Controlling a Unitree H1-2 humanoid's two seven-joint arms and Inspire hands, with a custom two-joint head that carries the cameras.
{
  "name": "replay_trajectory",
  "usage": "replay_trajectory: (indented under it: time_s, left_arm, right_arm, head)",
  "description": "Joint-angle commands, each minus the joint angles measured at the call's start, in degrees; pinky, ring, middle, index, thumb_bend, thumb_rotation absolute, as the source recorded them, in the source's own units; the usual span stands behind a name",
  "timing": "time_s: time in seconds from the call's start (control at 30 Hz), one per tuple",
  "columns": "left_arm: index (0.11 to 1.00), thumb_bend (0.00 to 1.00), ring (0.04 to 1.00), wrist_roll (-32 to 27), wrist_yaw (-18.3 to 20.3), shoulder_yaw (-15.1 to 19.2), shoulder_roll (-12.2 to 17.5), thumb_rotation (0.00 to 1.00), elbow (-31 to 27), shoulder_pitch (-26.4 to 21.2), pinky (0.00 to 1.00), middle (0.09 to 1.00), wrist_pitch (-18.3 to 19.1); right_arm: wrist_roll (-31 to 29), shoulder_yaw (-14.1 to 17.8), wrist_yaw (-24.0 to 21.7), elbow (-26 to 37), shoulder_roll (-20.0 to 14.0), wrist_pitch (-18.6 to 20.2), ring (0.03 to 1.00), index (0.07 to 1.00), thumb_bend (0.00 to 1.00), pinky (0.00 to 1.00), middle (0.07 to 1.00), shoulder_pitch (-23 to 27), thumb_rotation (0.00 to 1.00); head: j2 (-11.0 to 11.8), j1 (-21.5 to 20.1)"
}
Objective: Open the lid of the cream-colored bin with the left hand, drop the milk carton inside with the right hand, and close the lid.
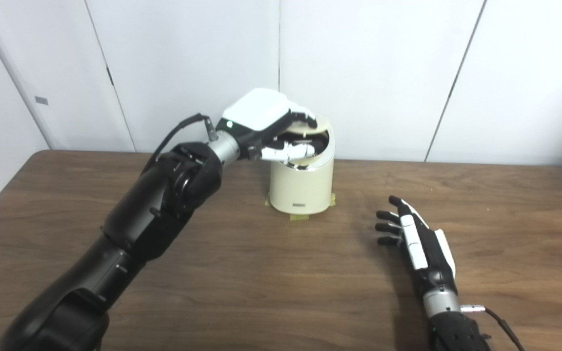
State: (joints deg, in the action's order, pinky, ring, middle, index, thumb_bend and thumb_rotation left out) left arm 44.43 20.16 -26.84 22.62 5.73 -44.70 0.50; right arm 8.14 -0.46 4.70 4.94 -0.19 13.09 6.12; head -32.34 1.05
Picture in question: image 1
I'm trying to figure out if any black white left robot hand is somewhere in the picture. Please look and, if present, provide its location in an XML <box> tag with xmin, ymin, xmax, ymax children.
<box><xmin>217</xmin><ymin>88</ymin><xmax>318</xmax><ymax>164</ymax></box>

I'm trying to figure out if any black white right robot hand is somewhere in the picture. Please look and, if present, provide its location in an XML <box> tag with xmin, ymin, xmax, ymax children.
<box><xmin>376</xmin><ymin>196</ymin><xmax>457</xmax><ymax>298</ymax></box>

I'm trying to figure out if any cream round bin lid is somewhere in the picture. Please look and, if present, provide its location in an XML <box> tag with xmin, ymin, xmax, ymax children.
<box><xmin>281</xmin><ymin>115</ymin><xmax>333</xmax><ymax>164</ymax></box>

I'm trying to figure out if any cream-colored cylindrical trash bin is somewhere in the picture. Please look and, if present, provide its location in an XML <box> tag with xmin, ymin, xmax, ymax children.
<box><xmin>268</xmin><ymin>115</ymin><xmax>335</xmax><ymax>215</ymax></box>

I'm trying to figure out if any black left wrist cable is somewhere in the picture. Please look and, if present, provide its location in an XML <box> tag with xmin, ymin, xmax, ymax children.
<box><xmin>142</xmin><ymin>114</ymin><xmax>218</xmax><ymax>174</ymax></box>

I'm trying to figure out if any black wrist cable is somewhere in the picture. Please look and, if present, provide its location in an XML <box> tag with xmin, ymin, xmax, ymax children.
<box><xmin>142</xmin><ymin>114</ymin><xmax>218</xmax><ymax>174</ymax></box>
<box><xmin>461</xmin><ymin>305</ymin><xmax>525</xmax><ymax>351</ymax></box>

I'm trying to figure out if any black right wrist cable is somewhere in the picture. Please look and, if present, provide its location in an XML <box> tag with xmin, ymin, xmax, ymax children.
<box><xmin>461</xmin><ymin>305</ymin><xmax>525</xmax><ymax>351</ymax></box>

